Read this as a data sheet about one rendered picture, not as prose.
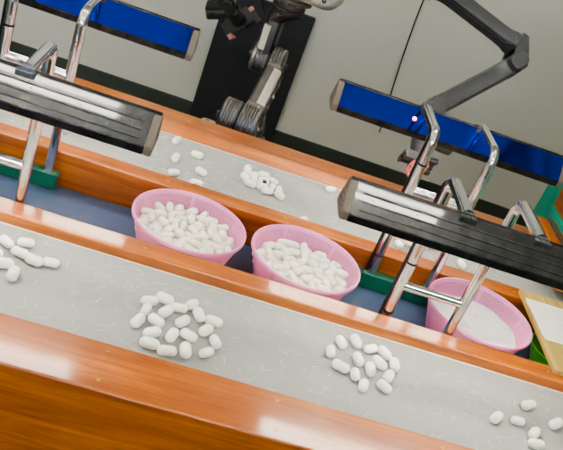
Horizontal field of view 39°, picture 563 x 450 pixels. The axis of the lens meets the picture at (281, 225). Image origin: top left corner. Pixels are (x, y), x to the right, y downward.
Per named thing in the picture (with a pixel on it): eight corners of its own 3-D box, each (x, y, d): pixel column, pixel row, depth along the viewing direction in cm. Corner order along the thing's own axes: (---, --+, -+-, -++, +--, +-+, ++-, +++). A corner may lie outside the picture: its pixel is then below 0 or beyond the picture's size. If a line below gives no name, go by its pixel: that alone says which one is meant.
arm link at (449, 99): (501, 62, 255) (523, 47, 245) (510, 78, 254) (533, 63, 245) (405, 113, 236) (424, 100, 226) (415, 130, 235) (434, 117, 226)
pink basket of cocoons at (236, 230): (134, 210, 195) (144, 176, 191) (238, 242, 199) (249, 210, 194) (111, 267, 172) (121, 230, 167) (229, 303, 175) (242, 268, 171)
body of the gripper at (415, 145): (439, 164, 223) (441, 142, 226) (405, 154, 222) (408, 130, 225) (429, 173, 229) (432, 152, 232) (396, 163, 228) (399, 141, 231)
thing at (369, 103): (328, 98, 200) (339, 72, 196) (551, 176, 208) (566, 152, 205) (329, 110, 193) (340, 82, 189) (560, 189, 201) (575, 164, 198)
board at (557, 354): (517, 292, 207) (519, 288, 207) (569, 308, 209) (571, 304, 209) (551, 373, 178) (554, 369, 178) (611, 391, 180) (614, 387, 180)
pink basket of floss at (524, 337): (391, 317, 193) (407, 286, 189) (453, 299, 212) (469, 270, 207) (474, 391, 178) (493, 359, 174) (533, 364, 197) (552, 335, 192)
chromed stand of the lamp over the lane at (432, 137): (351, 246, 217) (418, 99, 197) (419, 269, 220) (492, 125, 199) (356, 285, 200) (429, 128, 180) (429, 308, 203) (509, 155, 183)
